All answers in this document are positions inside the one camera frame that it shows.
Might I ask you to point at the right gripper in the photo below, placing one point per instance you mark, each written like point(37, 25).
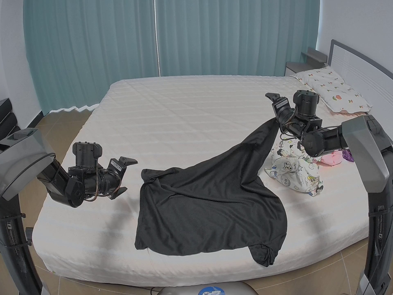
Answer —
point(284, 112)

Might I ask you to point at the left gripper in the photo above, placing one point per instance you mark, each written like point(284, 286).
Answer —
point(112, 177)

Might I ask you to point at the black T-shirt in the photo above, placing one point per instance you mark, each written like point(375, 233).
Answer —
point(199, 201)

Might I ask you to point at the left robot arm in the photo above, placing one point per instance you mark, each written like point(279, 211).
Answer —
point(18, 164)

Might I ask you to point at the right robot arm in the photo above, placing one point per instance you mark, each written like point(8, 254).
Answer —
point(362, 152)

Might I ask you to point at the bed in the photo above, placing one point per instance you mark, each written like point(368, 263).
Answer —
point(184, 109)

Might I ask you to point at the grey bedside table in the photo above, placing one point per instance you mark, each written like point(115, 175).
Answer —
point(301, 65)

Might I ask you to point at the white printed pillow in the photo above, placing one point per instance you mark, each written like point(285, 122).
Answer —
point(334, 88)

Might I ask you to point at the white printed garment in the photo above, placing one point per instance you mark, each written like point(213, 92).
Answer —
point(291, 170)

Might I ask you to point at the blue-green curtain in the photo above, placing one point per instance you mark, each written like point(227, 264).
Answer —
point(92, 41)
point(233, 26)

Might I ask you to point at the pink garment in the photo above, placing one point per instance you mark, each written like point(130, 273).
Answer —
point(331, 160)

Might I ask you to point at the purple garment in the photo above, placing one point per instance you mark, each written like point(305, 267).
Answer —
point(347, 155)

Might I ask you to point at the black power adapter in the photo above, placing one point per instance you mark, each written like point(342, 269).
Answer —
point(29, 237)

